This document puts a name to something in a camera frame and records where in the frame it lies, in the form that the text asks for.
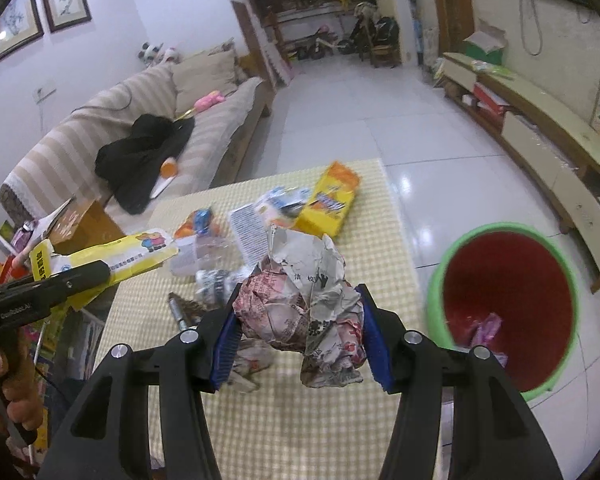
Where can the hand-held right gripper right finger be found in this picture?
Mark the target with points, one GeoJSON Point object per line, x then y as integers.
{"type": "Point", "coordinates": [377, 345]}

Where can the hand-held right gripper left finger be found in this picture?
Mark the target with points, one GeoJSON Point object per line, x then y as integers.
{"type": "Point", "coordinates": [225, 345]}

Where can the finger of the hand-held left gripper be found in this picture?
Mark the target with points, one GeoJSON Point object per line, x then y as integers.
{"type": "Point", "coordinates": [80, 277]}

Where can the yellow paper bag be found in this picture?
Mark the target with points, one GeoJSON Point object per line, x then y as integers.
{"type": "Point", "coordinates": [130, 255]}

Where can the newspaper ball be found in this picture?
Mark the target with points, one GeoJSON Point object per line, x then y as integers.
{"type": "Point", "coordinates": [300, 305]}

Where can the green bin with red inside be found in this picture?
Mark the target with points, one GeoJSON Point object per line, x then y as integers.
{"type": "Point", "coordinates": [505, 285]}

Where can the person's left hand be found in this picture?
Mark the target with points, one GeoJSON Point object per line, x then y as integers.
{"type": "Point", "coordinates": [17, 400]}

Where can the crumpled white paper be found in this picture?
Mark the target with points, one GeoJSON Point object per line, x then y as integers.
{"type": "Point", "coordinates": [252, 362]}

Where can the colourful picture books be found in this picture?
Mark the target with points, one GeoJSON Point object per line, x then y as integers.
{"type": "Point", "coordinates": [7, 260]}

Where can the brown wooden cabinet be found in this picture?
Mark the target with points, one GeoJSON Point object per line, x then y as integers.
{"type": "Point", "coordinates": [87, 230]}

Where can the brown wrapper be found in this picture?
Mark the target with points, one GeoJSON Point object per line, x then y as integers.
{"type": "Point", "coordinates": [185, 310]}

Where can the yellow checked tablecloth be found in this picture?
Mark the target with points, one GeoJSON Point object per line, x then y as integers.
{"type": "Point", "coordinates": [290, 430]}

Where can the pink wrapper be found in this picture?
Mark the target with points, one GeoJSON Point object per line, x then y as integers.
{"type": "Point", "coordinates": [486, 332]}

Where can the white printed carton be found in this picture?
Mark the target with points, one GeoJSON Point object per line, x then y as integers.
{"type": "Point", "coordinates": [247, 232]}

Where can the orange snack packet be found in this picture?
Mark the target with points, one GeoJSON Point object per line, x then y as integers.
{"type": "Point", "coordinates": [195, 225]}

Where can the black clothing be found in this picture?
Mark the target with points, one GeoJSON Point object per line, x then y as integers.
{"type": "Point", "coordinates": [140, 155]}

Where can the white bottle with orange cap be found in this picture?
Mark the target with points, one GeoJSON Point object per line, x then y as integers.
{"type": "Point", "coordinates": [167, 172]}

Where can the beige striped sofa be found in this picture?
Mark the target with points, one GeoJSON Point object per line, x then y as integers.
{"type": "Point", "coordinates": [80, 135]}

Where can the blue white plastic wrapper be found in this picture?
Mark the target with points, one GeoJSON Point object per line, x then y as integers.
{"type": "Point", "coordinates": [282, 205]}

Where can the yellow orange snack box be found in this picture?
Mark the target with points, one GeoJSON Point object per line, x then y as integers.
{"type": "Point", "coordinates": [330, 200]}

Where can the pink toy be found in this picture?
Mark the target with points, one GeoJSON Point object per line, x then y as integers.
{"type": "Point", "coordinates": [210, 100]}

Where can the beige pillow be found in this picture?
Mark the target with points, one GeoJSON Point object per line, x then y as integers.
{"type": "Point", "coordinates": [205, 77]}

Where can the white plush toy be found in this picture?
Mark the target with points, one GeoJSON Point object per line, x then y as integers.
{"type": "Point", "coordinates": [157, 54]}

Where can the long cream television cabinet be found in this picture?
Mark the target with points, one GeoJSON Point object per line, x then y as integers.
{"type": "Point", "coordinates": [530, 145]}

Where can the red flat box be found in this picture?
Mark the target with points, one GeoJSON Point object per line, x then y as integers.
{"type": "Point", "coordinates": [490, 99]}

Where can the wooden chair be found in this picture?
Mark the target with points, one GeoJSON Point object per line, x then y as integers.
{"type": "Point", "coordinates": [384, 55]}

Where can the small balance bike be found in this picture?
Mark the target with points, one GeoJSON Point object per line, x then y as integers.
{"type": "Point", "coordinates": [320, 46]}

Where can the cardboard box with green sheet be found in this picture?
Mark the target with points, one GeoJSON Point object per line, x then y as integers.
{"type": "Point", "coordinates": [485, 45]}

